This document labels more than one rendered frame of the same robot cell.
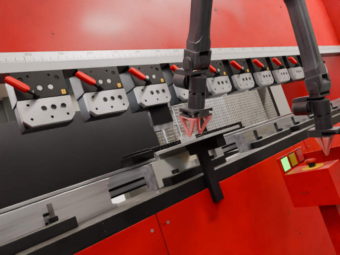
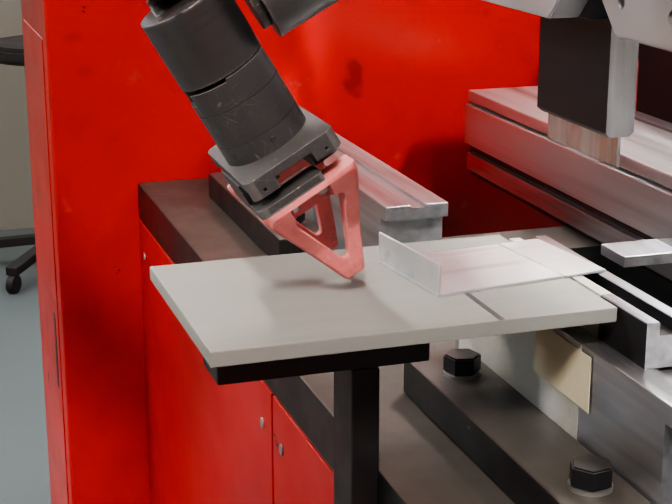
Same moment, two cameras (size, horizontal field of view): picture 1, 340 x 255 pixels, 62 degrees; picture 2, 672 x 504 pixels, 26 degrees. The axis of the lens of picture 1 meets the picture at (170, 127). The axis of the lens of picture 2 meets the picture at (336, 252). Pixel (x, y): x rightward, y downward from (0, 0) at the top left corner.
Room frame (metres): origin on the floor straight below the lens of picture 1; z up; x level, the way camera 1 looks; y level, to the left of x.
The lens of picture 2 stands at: (1.32, -0.93, 1.29)
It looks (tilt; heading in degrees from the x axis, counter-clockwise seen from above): 16 degrees down; 112
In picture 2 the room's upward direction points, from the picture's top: straight up
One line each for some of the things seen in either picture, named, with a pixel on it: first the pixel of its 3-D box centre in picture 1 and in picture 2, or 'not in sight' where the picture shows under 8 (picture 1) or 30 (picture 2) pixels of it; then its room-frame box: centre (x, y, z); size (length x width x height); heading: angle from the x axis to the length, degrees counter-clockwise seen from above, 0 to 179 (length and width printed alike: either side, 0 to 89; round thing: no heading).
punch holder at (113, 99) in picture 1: (100, 93); not in sight; (0.98, 0.19, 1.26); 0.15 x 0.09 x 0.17; 130
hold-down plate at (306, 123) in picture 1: (306, 123); not in sight; (1.72, -0.79, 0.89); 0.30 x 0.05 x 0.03; 130
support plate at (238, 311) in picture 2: (196, 140); (373, 292); (1.01, -0.07, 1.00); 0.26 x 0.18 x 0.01; 40
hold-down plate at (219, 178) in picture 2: (14, 246); (264, 214); (0.69, 0.45, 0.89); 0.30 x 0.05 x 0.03; 130
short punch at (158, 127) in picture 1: (160, 117); (585, 82); (1.12, 0.02, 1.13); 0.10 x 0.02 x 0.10; 130
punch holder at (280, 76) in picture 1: (274, 71); not in sight; (1.75, -0.73, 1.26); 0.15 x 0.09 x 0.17; 130
